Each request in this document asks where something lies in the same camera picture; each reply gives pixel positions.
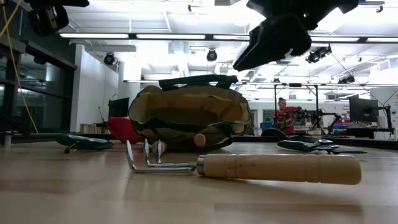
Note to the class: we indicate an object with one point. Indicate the round black ceiling camera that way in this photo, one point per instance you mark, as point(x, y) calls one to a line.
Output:
point(109, 59)
point(211, 55)

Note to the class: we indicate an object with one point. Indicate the silver metal post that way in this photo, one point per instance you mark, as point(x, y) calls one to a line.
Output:
point(7, 140)

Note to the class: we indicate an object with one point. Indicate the small black monitor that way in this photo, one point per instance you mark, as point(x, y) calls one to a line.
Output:
point(118, 107)

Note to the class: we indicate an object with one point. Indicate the wooden crate stack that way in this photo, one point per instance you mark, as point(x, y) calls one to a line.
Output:
point(93, 128)

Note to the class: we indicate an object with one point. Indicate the red garden glove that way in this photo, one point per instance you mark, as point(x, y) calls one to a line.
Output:
point(121, 129)

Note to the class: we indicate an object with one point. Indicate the black ceiling spotlight cluster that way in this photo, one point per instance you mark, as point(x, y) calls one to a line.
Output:
point(317, 54)
point(346, 79)

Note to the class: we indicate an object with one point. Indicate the black background desk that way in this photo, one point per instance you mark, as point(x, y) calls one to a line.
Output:
point(363, 131)

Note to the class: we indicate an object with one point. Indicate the large black monitor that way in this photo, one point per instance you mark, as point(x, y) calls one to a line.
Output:
point(363, 109)

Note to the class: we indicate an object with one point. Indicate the beige green gardening tool bag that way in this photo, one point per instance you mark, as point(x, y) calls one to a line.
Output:
point(186, 109)

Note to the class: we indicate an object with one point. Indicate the black metal frame stand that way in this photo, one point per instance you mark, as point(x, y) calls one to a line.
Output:
point(316, 102)

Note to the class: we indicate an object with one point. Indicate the black background robot arm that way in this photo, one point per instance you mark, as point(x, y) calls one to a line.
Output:
point(317, 116)

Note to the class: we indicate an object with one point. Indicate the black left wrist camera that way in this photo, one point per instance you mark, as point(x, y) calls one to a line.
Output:
point(46, 20)

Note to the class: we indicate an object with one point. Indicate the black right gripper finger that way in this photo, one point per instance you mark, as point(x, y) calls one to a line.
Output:
point(276, 40)

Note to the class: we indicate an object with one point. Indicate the person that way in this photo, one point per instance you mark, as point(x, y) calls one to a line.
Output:
point(287, 119)

